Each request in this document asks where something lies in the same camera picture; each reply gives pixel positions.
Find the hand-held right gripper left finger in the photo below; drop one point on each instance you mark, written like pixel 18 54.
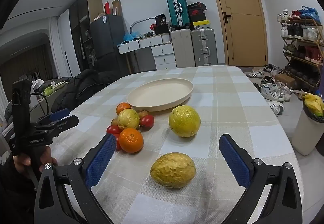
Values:
pixel 101 160

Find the tall wooden shelving cabinet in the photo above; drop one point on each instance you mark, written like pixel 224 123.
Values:
pixel 76 23

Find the wrinkled green-yellow guava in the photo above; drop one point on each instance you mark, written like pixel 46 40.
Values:
pixel 173 170

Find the white desk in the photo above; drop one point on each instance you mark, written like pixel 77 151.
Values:
pixel 146 42

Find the teal suitcase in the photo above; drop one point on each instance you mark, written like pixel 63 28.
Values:
pixel 177 8

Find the white drawer cabinet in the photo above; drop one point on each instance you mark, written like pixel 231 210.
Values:
pixel 164 58

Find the black shoe box red stripe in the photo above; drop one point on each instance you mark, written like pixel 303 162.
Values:
pixel 197 6

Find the yellow plastic bag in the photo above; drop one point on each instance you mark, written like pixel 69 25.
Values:
pixel 313 105

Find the black jacket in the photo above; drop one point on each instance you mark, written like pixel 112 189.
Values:
pixel 83 87

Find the brown cardboard sheet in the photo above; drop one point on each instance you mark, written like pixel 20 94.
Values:
pixel 116 7

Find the person's left forearm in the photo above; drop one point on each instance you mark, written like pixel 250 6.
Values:
pixel 12 193

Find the person's left hand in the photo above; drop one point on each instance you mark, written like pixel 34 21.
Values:
pixel 48 155

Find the black glossy packet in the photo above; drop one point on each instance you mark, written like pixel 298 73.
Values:
pixel 160 19

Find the brown cardboard box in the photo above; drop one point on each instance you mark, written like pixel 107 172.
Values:
pixel 284 80

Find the blue plastic bag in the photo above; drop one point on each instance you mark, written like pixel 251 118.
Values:
pixel 130 36

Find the black bag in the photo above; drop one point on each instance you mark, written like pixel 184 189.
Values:
pixel 162 29

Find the mandarin orange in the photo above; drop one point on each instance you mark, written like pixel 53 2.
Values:
pixel 122 108
pixel 131 140

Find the white trash bin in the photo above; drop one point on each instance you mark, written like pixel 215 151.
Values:
pixel 306 135

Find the scattered sneakers group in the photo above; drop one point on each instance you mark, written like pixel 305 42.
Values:
pixel 272 89

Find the plain black shoe box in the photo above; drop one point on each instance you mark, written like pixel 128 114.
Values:
pixel 198 18

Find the wooden shoe rack with shoes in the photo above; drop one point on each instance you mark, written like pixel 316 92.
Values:
pixel 298 31

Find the smooth yellow guava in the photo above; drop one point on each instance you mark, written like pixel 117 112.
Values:
pixel 184 121

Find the red tomato with green stem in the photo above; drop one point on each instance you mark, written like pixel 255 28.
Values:
pixel 112 129

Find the yellow-green guava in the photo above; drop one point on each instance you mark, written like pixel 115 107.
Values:
pixel 128 119

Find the dark grey fridge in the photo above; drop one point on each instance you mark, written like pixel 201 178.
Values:
pixel 106 41

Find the grey arched frame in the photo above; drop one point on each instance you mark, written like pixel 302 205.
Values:
pixel 138 22

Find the red packet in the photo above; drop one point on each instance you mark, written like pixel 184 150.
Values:
pixel 152 27

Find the beige suitcase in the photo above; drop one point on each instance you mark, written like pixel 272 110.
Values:
pixel 182 49

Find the white curtain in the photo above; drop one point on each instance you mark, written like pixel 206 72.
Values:
pixel 59 49

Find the black and yellow shoe box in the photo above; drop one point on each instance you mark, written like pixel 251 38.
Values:
pixel 200 24

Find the lime green object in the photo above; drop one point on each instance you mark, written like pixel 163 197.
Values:
pixel 48 91

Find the black shoe box red logo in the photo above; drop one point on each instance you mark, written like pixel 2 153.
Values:
pixel 197 12

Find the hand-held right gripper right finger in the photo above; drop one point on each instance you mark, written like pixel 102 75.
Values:
pixel 235 160

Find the brown longan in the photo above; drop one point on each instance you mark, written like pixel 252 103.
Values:
pixel 143 113
pixel 114 122

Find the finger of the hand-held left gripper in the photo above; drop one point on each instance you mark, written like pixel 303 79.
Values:
pixel 67 122
pixel 60 113

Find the beige round plate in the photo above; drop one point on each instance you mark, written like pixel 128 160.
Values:
pixel 162 92

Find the silver suitcase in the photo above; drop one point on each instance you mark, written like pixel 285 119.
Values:
pixel 202 46

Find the wooden door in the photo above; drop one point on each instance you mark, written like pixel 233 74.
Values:
pixel 238 36

